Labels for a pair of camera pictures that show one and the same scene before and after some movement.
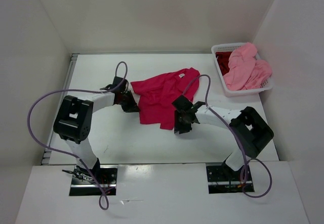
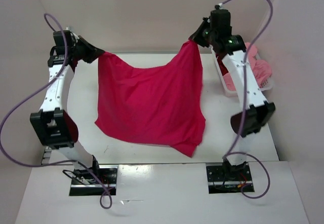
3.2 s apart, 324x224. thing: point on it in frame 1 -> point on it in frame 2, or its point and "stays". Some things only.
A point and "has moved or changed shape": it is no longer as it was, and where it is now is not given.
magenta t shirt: x=156 y=95 has moved or changed shape
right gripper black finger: x=183 y=128 -> x=198 y=35
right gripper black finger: x=178 y=120 -> x=203 y=43
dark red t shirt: x=222 y=58 stays
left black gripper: x=133 y=106 -> x=93 y=51
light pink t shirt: x=245 y=71 stays
